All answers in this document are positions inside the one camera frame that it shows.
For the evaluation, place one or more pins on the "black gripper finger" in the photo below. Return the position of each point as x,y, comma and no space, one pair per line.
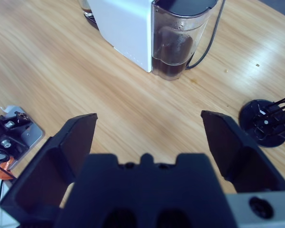
237,154
42,175

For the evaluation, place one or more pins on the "white capsule coffee machine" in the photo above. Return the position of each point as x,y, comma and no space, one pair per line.
126,28

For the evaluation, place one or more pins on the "clear glass cup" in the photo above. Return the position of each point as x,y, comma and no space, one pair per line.
85,8

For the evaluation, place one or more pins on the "orange clamp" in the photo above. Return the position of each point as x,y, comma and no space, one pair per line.
3,174

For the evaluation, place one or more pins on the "clear water tank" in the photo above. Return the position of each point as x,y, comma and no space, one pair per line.
175,47

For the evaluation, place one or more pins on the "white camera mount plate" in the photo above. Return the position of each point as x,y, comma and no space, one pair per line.
33,135

